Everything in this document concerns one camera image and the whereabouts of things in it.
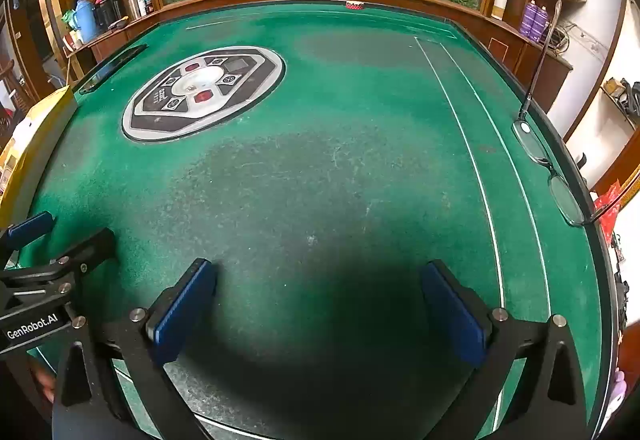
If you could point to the gold framed cabinet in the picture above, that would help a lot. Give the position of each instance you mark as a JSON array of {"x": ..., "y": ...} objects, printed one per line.
[{"x": 50, "y": 4}]

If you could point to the purple bottle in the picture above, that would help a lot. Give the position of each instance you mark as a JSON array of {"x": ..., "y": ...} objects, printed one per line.
[
  {"x": 529, "y": 19},
  {"x": 541, "y": 24}
]

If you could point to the curved wooden counter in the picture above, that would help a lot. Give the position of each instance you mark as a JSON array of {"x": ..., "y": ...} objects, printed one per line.
[{"x": 535, "y": 64}]

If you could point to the blue thermos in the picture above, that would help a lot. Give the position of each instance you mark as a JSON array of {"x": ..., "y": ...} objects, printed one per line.
[{"x": 85, "y": 22}]

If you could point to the red packet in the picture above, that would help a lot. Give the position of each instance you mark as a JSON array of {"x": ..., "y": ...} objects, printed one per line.
[{"x": 609, "y": 210}]

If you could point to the small red white cap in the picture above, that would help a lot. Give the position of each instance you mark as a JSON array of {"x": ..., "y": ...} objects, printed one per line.
[{"x": 354, "y": 4}]

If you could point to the eyeglasses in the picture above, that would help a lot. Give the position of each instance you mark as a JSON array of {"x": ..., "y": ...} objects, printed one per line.
[{"x": 529, "y": 138}]

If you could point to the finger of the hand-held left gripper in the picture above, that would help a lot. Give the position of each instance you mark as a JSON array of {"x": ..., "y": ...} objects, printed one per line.
[
  {"x": 90, "y": 246},
  {"x": 30, "y": 225}
]

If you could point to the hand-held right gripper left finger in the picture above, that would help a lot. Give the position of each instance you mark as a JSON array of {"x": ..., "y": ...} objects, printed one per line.
[{"x": 185, "y": 312}]

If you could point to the small green packet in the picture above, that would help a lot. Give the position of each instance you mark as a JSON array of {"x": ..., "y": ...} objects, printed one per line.
[{"x": 67, "y": 19}]

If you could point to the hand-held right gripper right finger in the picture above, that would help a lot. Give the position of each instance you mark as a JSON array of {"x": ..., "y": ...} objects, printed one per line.
[{"x": 452, "y": 315}]

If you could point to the black bag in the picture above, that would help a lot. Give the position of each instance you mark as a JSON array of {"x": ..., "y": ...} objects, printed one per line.
[{"x": 627, "y": 97}]

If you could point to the black coffee maker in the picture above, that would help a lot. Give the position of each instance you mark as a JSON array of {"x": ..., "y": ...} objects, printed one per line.
[{"x": 107, "y": 7}]

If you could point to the round table control panel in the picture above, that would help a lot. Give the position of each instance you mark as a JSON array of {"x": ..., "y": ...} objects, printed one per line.
[{"x": 240, "y": 87}]

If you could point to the black smartphone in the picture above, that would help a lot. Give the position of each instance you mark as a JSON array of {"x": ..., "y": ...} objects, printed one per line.
[{"x": 107, "y": 69}]

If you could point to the yellow box with white lining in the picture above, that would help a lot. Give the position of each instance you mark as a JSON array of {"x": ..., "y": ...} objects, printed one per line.
[{"x": 50, "y": 119}]

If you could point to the steel cup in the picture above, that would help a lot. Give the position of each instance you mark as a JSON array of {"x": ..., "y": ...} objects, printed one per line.
[{"x": 133, "y": 5}]

